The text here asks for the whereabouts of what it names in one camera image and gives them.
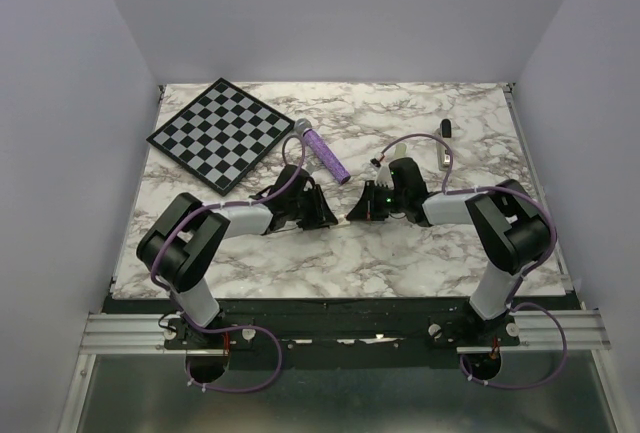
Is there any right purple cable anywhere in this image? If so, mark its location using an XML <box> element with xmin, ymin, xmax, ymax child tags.
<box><xmin>369</xmin><ymin>133</ymin><xmax>569</xmax><ymax>389</ymax></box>

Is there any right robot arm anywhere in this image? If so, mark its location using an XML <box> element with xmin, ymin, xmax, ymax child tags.
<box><xmin>346</xmin><ymin>157</ymin><xmax>557</xmax><ymax>345</ymax></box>

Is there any purple glitter microphone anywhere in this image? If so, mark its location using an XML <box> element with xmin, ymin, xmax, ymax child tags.
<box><xmin>294</xmin><ymin>118</ymin><xmax>351</xmax><ymax>185</ymax></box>

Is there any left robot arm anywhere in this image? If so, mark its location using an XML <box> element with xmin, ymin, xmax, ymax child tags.
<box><xmin>136</xmin><ymin>165</ymin><xmax>338</xmax><ymax>348</ymax></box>

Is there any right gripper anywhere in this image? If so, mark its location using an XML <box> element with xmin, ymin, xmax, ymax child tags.
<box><xmin>346</xmin><ymin>180</ymin><xmax>407</xmax><ymax>222</ymax></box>

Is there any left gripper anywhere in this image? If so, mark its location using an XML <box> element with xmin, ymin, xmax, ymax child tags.
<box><xmin>287</xmin><ymin>184</ymin><xmax>339</xmax><ymax>231</ymax></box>

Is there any aluminium frame rail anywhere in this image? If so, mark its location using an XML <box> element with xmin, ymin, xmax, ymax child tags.
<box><xmin>61</xmin><ymin>296</ymin><xmax>624</xmax><ymax>432</ymax></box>

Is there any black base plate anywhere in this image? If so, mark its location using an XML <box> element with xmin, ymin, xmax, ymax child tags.
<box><xmin>87</xmin><ymin>298</ymin><xmax>519</xmax><ymax>379</ymax></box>

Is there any black grey chessboard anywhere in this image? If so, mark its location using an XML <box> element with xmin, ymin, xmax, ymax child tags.
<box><xmin>147</xmin><ymin>78</ymin><xmax>294</xmax><ymax>196</ymax></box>

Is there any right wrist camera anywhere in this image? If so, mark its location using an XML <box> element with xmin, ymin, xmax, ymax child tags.
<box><xmin>375</xmin><ymin>164</ymin><xmax>394</xmax><ymax>189</ymax></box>

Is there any grey green stapler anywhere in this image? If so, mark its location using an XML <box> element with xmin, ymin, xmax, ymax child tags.
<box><xmin>393</xmin><ymin>143</ymin><xmax>407</xmax><ymax>160</ymax></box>

